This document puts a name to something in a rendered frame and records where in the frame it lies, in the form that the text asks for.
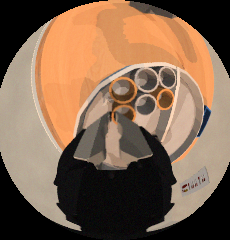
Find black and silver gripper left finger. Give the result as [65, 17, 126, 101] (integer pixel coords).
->
[53, 111, 112, 186]

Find grey round turntable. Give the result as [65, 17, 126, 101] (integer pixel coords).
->
[73, 62, 204, 170]

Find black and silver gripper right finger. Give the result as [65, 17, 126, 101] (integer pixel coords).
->
[114, 111, 177, 186]

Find grey metal sleeve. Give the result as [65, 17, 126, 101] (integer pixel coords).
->
[129, 67, 159, 93]
[152, 66, 176, 89]
[130, 89, 157, 117]

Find bronze bushing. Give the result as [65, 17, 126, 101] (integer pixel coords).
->
[111, 101, 136, 125]
[149, 85, 174, 110]
[109, 76, 137, 104]

